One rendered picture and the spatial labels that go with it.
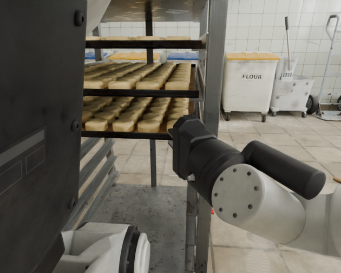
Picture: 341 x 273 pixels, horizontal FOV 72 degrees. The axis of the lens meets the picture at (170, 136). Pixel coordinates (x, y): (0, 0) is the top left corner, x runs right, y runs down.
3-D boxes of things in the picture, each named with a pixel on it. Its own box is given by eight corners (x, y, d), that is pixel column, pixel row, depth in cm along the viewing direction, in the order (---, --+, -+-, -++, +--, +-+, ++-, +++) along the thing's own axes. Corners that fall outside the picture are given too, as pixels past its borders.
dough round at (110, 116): (119, 122, 60) (118, 114, 59) (100, 125, 57) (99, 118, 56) (110, 117, 64) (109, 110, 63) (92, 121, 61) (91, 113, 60)
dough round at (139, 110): (125, 114, 67) (124, 106, 66) (142, 112, 68) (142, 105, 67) (126, 118, 62) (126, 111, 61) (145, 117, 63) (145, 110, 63)
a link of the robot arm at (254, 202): (224, 208, 38) (283, 265, 28) (177, 186, 32) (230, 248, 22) (265, 149, 37) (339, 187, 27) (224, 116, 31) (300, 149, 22)
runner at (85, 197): (51, 260, 64) (48, 252, 63) (41, 259, 65) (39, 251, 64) (118, 155, 124) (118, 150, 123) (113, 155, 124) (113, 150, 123)
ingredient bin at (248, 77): (222, 122, 275) (228, 52, 247) (218, 108, 334) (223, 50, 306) (269, 124, 269) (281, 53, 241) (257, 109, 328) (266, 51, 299)
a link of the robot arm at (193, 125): (204, 170, 49) (243, 203, 39) (161, 180, 45) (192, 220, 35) (207, 111, 44) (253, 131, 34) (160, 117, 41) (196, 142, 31)
